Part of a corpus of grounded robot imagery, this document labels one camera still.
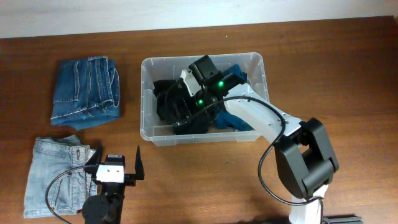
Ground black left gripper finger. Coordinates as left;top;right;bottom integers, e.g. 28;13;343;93
134;146;145;180
85;144;103;166

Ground black garment with tape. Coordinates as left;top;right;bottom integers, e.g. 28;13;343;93
156;90;210;135

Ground teal blue shirt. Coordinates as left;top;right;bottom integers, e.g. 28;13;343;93
213;64;253;131

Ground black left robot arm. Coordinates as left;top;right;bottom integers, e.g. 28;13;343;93
82;147;145;224

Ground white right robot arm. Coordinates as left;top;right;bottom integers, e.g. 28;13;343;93
174;55;339;223

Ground clear plastic storage bin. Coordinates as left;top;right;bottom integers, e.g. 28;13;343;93
139;52;274;147

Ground folded light blue jeans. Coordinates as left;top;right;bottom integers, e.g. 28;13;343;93
24;135;97;218

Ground folded dark blue jeans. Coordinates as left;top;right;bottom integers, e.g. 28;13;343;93
50;56;120;131

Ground black left camera cable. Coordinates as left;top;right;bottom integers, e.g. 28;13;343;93
45;164;94;224

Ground black camera cable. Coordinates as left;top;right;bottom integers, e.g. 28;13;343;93
45;164;94;224
164;77;326;224

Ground black right camera cable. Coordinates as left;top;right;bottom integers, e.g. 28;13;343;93
164;77;326;224

